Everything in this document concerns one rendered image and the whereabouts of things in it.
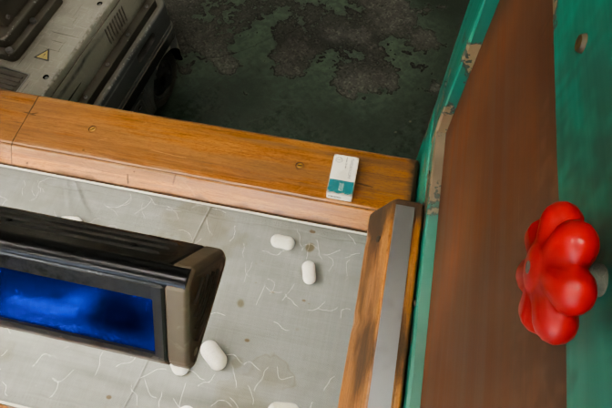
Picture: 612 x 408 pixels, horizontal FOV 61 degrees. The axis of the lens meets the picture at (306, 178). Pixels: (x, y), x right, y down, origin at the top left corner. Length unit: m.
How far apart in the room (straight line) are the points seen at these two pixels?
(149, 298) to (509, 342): 0.20
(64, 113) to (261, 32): 1.22
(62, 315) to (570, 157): 0.30
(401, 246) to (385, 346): 0.11
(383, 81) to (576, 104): 1.61
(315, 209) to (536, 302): 0.56
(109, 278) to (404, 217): 0.36
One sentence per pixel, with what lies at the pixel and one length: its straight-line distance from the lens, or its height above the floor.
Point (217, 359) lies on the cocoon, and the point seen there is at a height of 0.76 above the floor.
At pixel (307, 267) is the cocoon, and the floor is 0.76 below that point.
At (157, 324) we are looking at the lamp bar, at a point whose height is 1.08.
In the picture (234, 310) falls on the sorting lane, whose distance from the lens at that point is 0.68.
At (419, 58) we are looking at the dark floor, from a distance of 1.92.
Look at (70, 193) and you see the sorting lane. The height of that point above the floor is 0.74.
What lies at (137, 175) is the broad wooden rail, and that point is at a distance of 0.77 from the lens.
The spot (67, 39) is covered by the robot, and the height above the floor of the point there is 0.47.
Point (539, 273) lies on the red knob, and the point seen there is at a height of 1.25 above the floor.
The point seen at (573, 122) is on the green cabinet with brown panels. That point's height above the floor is 1.23.
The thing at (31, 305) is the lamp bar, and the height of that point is 1.07.
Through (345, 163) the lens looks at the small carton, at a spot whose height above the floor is 0.78.
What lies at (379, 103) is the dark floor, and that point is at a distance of 1.77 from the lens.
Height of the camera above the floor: 1.39
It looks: 61 degrees down
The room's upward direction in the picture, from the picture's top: 1 degrees counter-clockwise
